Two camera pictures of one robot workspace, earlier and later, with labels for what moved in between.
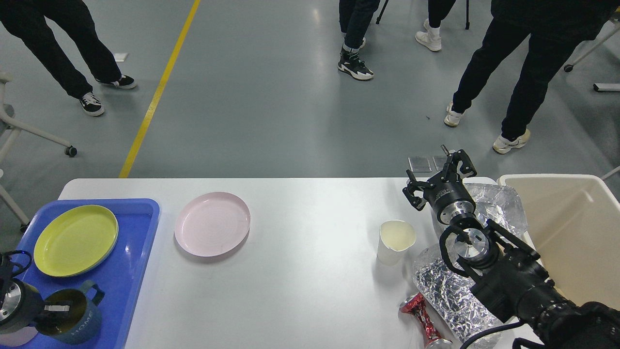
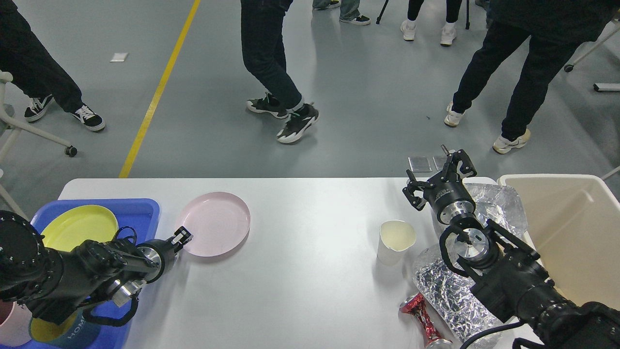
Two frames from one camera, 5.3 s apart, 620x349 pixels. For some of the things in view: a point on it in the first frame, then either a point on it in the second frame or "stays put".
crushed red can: x=415 y=306 stays put
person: x=355 y=17 -> x=264 y=44
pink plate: x=212 y=224 stays put
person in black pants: x=556 y=28 stays put
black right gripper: x=449 y=197 stays put
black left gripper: x=21 y=305 -> x=162 y=253
